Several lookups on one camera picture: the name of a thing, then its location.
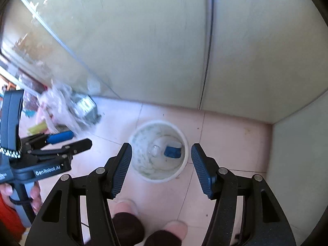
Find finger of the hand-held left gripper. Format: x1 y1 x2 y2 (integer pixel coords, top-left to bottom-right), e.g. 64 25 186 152
26 138 93 160
22 130 75 149

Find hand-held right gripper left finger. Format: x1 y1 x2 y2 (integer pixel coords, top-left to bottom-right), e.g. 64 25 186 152
24 142 133 246

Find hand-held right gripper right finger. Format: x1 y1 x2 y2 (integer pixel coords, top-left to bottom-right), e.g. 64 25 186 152
191 143 298 246

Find white plastic bucket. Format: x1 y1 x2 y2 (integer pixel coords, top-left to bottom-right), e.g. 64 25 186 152
128 120 189 184

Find dark blue wrapper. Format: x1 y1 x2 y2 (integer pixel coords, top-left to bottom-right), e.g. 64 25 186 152
164 146 183 159

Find clear plastic cup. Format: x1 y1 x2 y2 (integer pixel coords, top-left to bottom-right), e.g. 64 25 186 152
149 143 165 158

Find person's left forearm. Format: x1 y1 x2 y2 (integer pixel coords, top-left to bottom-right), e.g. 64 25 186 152
0 193 26 239

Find person's left hand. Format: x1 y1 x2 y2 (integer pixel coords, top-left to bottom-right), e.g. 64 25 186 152
0 180 43 214

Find yellow green packet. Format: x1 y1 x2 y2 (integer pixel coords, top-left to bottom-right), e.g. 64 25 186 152
28 122 49 135

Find clear plastic bag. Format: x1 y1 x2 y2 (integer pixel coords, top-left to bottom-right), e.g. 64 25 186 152
36 81 102 137

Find person's pink left slipper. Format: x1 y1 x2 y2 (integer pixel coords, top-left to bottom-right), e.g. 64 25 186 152
112 199 140 218

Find person's pink slipper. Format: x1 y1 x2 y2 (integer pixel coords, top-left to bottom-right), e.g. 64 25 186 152
164 220 188 240
112 199 140 218

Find grey foil packet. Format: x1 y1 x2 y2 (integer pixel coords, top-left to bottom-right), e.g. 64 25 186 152
73 95 101 123

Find person's feet in slippers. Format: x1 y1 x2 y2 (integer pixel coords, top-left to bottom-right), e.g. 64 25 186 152
111 211 145 246

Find person's pink right slipper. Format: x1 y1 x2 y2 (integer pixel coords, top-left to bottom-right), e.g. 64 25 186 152
164 220 188 240

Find person's right leg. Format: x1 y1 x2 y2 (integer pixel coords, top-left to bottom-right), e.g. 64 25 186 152
143 230 183 246

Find glass sliding door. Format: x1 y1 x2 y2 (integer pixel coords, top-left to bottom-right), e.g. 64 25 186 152
0 0 121 100

